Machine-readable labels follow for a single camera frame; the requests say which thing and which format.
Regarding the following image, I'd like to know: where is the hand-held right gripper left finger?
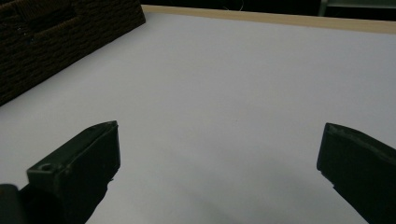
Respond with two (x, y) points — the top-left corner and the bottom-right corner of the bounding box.
(19, 120), (121, 224)

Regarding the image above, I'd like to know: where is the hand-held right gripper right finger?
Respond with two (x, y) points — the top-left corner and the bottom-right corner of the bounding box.
(316, 122), (396, 224)

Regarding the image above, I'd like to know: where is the dark brown woven basket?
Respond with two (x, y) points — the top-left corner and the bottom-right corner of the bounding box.
(0, 0), (147, 107)

